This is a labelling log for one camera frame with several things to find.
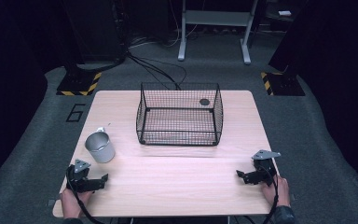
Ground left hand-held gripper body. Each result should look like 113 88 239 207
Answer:
65 159 92 193

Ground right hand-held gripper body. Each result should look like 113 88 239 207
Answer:
251 149 282 187

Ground silver metal cup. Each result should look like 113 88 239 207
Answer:
84 126 117 164

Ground black wire mesh basket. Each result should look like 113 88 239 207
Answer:
135 81 225 147

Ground person's left hand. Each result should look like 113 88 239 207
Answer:
59 188 93 219

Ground person's right hand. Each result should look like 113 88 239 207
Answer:
260 175 291 208

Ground dark curtain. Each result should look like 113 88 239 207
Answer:
0 0 63 195
268 0 358 208

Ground black stand panel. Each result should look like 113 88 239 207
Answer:
60 0 129 72

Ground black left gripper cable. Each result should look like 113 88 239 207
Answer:
65 169 106 224

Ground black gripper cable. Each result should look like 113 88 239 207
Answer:
256 164 280 224
65 169 106 224

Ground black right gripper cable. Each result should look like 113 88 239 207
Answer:
256 164 280 224

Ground yellow black striped base plate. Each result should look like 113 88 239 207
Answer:
55 70 103 97
259 71 306 97

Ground black floor cables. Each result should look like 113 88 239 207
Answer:
126 50 188 91

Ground white metal desk frame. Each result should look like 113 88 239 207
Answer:
177 0 259 65

